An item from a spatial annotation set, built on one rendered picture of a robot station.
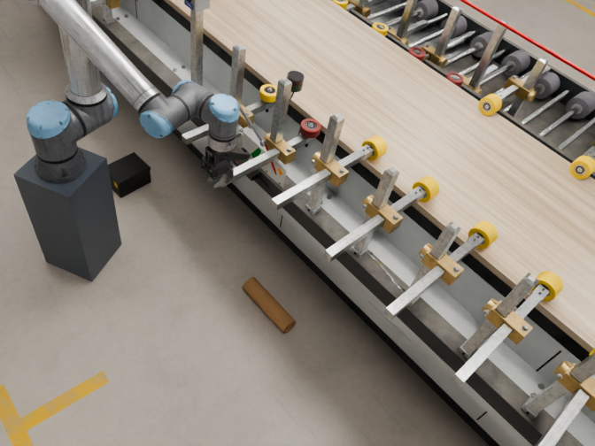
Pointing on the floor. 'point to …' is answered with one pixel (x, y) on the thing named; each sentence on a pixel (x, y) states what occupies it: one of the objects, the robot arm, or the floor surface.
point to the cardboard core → (268, 304)
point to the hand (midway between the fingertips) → (222, 184)
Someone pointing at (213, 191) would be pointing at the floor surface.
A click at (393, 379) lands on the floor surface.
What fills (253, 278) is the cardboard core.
